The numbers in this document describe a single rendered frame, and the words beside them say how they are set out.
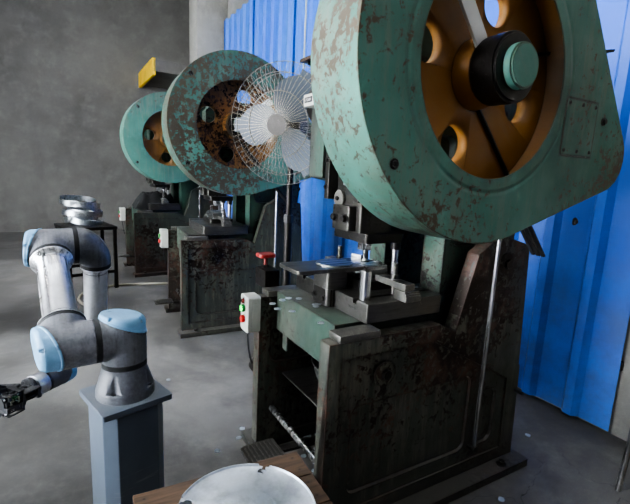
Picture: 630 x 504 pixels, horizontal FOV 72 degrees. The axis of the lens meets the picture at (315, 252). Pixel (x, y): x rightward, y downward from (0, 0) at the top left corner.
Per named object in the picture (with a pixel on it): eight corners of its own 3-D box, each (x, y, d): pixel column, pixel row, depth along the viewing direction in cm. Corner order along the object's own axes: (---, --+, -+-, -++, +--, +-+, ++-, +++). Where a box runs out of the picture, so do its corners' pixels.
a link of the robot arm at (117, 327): (153, 362, 117) (152, 314, 114) (98, 373, 109) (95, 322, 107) (142, 346, 126) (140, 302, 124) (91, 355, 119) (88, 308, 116)
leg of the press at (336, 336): (323, 564, 120) (341, 247, 104) (303, 533, 130) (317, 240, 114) (526, 466, 166) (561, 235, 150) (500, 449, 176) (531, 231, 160)
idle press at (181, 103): (168, 354, 250) (163, 33, 219) (146, 305, 336) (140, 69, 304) (381, 322, 322) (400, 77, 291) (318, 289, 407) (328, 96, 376)
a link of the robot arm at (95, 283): (110, 221, 149) (109, 339, 167) (74, 222, 143) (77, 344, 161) (117, 234, 140) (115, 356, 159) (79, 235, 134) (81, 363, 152)
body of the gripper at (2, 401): (5, 397, 130) (41, 380, 142) (-15, 390, 133) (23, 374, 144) (6, 420, 132) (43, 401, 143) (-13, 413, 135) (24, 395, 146)
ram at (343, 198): (348, 234, 135) (354, 137, 130) (324, 228, 148) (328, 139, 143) (391, 232, 144) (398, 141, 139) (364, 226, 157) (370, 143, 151)
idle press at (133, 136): (126, 283, 394) (120, 83, 362) (110, 262, 474) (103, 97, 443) (275, 270, 476) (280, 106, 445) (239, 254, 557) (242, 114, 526)
